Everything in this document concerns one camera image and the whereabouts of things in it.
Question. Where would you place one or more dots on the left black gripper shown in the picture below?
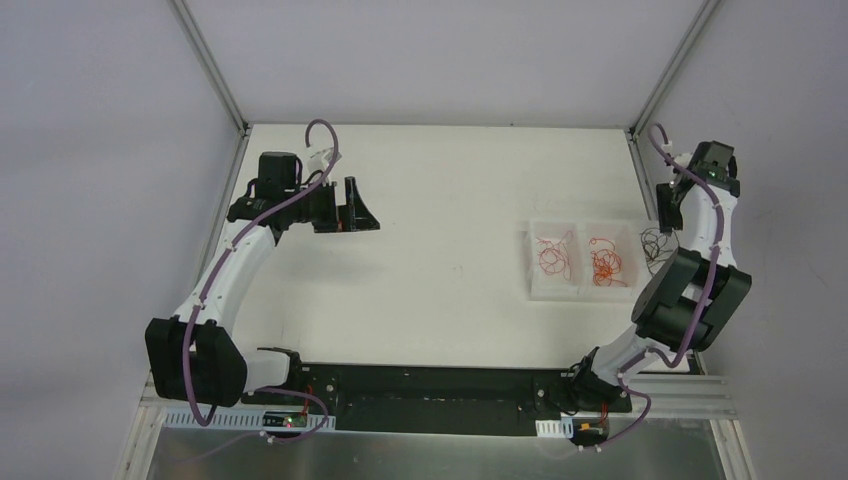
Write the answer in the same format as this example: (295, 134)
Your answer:
(338, 206)

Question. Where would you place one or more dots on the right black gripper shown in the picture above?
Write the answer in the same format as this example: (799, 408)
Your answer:
(669, 206)

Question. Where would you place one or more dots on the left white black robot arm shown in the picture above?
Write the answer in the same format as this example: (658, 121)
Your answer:
(192, 353)

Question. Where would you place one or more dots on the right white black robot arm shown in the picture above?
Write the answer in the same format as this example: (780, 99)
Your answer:
(695, 292)

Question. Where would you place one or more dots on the clear plastic compartment tray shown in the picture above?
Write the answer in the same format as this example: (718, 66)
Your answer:
(608, 261)

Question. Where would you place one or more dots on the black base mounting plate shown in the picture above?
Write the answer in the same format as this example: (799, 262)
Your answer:
(442, 400)

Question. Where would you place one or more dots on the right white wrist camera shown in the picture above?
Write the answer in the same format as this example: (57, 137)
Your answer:
(673, 154)

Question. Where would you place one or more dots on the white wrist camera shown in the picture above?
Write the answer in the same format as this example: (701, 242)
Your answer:
(318, 161)
(673, 154)

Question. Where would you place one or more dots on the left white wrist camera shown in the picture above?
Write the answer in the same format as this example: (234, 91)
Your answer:
(318, 161)

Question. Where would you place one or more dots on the aluminium frame rail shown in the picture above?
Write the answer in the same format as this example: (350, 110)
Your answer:
(677, 396)

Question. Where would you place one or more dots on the right white slotted cable duct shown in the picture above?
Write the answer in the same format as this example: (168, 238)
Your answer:
(556, 429)

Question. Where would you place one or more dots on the white slotted cable duct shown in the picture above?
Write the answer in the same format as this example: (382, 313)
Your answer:
(556, 429)
(276, 421)

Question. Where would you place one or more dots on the left white slotted cable duct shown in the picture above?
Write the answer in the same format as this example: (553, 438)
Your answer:
(276, 421)

